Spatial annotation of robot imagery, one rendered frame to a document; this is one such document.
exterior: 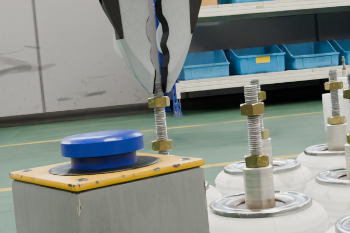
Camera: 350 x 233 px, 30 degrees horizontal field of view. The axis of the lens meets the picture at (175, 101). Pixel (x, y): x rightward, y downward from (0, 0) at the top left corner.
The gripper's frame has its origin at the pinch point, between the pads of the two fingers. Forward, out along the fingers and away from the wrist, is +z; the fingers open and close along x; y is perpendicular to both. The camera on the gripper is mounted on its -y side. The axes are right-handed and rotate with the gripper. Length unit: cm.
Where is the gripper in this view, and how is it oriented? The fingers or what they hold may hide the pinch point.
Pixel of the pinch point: (160, 78)
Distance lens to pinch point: 56.5
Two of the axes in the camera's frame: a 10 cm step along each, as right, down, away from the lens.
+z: 0.9, 9.9, 0.5
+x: -9.2, 1.1, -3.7
